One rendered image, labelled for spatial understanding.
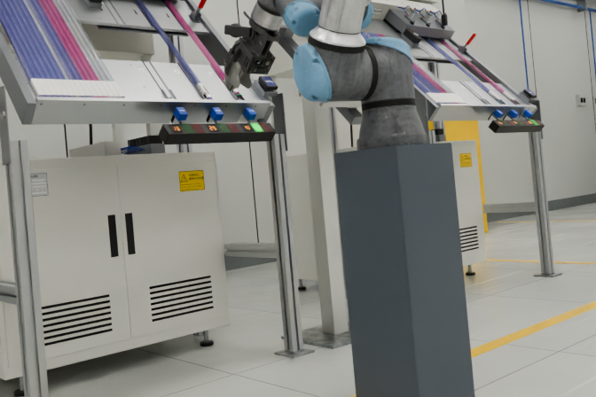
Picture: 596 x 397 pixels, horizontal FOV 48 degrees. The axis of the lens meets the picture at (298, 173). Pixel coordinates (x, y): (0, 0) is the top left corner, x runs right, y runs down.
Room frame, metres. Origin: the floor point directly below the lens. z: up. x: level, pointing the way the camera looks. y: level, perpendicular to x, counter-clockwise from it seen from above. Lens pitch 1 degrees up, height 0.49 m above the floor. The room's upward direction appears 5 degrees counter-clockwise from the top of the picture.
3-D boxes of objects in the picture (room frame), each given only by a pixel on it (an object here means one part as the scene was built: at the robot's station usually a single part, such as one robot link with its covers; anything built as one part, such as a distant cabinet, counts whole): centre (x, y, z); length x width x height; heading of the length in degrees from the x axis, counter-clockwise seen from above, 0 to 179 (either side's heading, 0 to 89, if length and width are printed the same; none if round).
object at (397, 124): (1.46, -0.21, 0.60); 0.15 x 0.15 x 0.10
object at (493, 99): (3.02, -0.49, 0.65); 1.01 x 0.73 x 1.29; 41
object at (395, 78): (1.45, -0.20, 0.72); 0.13 x 0.12 x 0.14; 118
